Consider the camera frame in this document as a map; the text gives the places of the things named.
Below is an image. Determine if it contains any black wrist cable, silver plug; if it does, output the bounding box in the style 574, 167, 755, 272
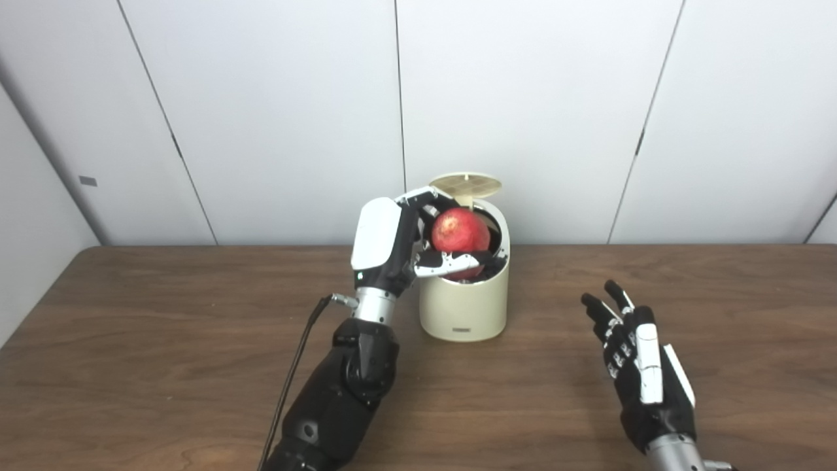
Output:
257, 294, 359, 471

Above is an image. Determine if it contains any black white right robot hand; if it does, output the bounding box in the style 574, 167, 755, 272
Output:
581, 280, 697, 453

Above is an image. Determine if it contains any cream round bin lid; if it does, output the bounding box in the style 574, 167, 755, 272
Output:
429, 172, 503, 205

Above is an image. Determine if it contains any red apple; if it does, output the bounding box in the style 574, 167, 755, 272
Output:
431, 207, 492, 281

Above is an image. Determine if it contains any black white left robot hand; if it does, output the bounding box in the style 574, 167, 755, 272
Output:
350, 186, 492, 297

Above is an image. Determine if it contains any cream-colored bin body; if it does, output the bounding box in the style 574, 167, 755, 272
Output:
418, 196, 511, 343

